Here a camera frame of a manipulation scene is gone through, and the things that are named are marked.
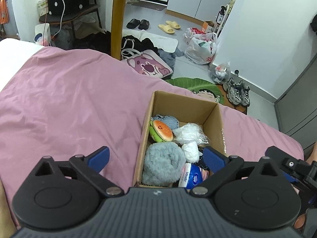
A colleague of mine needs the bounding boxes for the blue Vinda tissue pack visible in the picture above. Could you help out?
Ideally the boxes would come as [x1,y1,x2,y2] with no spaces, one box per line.
[178,163,204,190]

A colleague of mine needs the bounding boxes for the white paper ball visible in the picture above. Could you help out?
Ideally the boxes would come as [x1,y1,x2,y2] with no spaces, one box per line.
[182,141,201,163]

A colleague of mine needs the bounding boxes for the white fluffy ball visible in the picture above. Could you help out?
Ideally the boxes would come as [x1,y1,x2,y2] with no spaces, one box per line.
[173,123,209,146]

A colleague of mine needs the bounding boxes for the grey fluffy plush slipper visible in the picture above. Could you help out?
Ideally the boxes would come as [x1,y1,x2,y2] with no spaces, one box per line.
[141,142,186,186]

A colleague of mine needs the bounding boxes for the hamburger plush toy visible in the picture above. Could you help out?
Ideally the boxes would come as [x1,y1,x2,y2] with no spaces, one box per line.
[149,120,174,142]

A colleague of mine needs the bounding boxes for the person's right hand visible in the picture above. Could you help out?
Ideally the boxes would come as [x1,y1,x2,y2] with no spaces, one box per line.
[294,214,306,229]

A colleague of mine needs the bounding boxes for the black white small pouch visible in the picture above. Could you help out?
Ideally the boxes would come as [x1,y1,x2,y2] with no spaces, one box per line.
[197,155,210,180]

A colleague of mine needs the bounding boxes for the person's bare foot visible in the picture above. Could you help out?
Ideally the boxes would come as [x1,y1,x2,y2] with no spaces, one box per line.
[306,143,317,164]

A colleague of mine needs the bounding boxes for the brown cardboard box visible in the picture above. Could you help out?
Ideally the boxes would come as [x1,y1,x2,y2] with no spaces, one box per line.
[133,91,227,187]

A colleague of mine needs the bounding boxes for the grey wardrobe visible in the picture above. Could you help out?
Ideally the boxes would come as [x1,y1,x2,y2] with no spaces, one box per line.
[275,57,317,151]

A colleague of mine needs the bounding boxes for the pink bed sheet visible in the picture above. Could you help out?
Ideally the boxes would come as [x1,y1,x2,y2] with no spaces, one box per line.
[0,46,305,226]

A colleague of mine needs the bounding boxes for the grey sneaker right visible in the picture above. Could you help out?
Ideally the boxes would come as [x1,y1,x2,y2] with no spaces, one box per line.
[239,81,250,107]

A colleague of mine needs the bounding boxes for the grey sneaker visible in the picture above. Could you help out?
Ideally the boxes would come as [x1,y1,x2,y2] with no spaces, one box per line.
[239,81,250,107]
[222,78,242,105]

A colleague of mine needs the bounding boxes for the grey sneaker left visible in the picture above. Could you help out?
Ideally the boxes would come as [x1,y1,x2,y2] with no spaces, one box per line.
[222,78,242,105]

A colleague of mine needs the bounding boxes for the green leaf cartoon rug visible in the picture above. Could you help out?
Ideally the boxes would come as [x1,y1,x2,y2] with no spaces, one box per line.
[166,77,248,115]

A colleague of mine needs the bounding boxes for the small clear trash bag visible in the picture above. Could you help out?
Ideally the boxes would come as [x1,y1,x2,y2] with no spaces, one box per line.
[209,62,231,84]

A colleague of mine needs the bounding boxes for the pink bear tote bag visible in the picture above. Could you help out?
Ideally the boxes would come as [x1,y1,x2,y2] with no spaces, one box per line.
[121,49,174,79]

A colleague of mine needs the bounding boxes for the large white plastic bag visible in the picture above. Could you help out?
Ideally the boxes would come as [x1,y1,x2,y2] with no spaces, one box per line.
[184,28,218,65]

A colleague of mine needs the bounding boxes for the black clothes pile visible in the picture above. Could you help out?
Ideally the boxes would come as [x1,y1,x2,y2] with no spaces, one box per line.
[121,35,159,55]

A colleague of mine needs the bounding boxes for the white floor mat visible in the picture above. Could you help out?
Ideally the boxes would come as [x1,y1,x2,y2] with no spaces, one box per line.
[122,29,178,53]

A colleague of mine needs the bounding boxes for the left yellow slipper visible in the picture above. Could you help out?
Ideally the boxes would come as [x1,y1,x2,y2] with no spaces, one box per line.
[158,24,175,35]

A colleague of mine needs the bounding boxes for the yellow slipper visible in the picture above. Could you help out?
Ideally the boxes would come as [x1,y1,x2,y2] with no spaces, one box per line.
[158,24,175,35]
[165,20,181,30]

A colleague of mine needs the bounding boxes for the left black slipper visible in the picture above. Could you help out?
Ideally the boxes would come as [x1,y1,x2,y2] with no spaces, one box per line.
[126,18,140,29]

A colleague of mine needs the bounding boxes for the black slipper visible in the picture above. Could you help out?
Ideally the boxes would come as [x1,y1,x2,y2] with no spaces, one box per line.
[138,19,150,30]
[126,18,140,29]

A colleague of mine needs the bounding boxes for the right yellow slipper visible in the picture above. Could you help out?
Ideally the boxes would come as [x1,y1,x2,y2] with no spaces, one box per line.
[165,20,181,30]

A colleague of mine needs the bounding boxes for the dark side chair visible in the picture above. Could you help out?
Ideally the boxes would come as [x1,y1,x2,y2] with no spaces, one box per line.
[39,4,104,40]

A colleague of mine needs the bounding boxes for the hanging black white clothes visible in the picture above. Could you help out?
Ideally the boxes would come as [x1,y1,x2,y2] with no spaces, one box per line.
[310,14,317,35]

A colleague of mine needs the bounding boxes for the right black slipper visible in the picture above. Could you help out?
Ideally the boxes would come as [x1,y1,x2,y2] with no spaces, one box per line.
[138,19,150,30]

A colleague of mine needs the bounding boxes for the black spray bottle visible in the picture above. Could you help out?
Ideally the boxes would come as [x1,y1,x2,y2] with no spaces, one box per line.
[216,6,226,25]

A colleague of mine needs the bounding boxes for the white kitchen cabinet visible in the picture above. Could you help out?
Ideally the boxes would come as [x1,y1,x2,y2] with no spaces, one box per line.
[165,0,231,25]

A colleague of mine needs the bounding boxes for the white charging cable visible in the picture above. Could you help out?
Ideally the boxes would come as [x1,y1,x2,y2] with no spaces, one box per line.
[43,0,66,40]

